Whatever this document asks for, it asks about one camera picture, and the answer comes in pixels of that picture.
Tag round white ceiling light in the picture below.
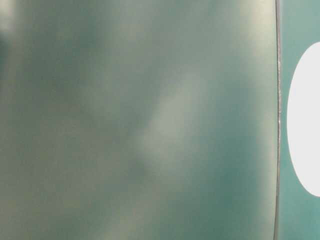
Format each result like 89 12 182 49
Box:
286 42 320 197

